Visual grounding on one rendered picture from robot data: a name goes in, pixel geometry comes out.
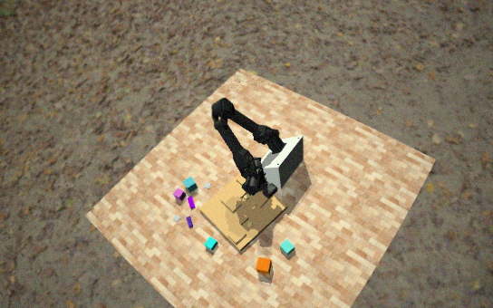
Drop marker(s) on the teal square block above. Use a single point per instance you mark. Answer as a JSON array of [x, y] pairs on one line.
[[287, 247]]

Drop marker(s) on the teal cube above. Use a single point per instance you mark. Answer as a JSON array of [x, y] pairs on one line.
[[190, 184]]

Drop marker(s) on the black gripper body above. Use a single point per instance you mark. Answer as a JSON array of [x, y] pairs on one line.
[[268, 190]]

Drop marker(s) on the orange-brown block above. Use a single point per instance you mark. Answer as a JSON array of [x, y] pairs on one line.
[[263, 265]]

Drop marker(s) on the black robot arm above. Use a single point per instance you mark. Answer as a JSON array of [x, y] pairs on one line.
[[225, 109]]

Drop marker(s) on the cyan cube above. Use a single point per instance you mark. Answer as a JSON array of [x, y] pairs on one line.
[[211, 243]]

